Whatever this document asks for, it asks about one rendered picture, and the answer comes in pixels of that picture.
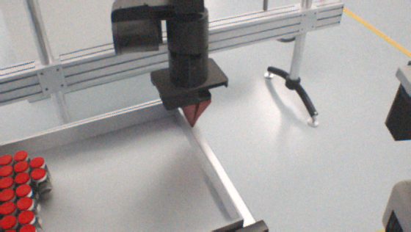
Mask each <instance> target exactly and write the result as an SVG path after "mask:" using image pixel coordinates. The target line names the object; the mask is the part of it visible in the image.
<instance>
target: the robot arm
mask: <svg viewBox="0 0 411 232"><path fill-rule="evenodd" d="M162 21H166V30H167V46H168V59H169V67H168V68H165V69H161V70H155V71H153V72H151V73H150V77H151V81H152V83H153V86H155V87H156V89H157V90H158V91H159V97H160V99H161V101H162V103H163V105H164V107H165V109H166V110H171V109H177V108H179V107H182V110H183V114H184V116H185V118H186V119H187V121H188V123H189V124H190V126H191V127H194V125H195V124H196V122H197V121H198V119H199V117H200V116H201V114H202V113H203V111H204V110H205V109H206V108H207V106H209V105H210V104H211V93H210V91H209V90H208V89H211V88H217V87H221V86H225V88H227V87H228V77H227V76H226V75H225V73H224V72H222V70H221V69H220V68H219V66H218V64H217V63H216V62H215V60H214V59H213V58H211V57H208V21H209V11H208V8H207V7H205V6H204V0H117V1H114V2H113V4H112V12H111V25H112V28H111V29H112V37H113V42H114V51H115V53H116V55H118V54H130V53H139V52H148V51H158V50H159V44H163V38H162V29H161V22H162Z"/></svg>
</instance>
